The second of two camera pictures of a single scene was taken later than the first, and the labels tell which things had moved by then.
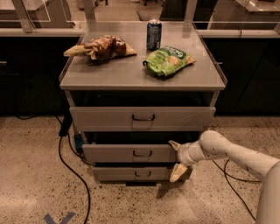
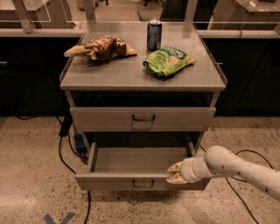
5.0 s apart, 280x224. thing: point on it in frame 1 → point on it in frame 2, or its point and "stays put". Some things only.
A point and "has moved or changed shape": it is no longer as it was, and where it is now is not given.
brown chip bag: [104, 49] stays put
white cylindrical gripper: [183, 155] → [187, 171]
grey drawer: [129, 152] has moved or changed shape
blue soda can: [154, 36] stays put
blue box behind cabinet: [79, 142] stays put
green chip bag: [165, 60] stays put
